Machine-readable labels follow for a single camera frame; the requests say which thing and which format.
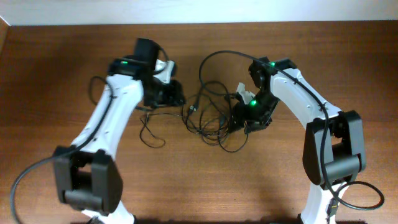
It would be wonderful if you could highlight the black USB cable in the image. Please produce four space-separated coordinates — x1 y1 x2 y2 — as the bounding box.
135 105 184 149
182 80 249 154

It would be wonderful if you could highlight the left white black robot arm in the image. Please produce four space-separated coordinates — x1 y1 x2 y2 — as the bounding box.
53 38 185 223

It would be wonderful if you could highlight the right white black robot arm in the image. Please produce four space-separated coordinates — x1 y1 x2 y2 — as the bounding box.
231 57 366 223

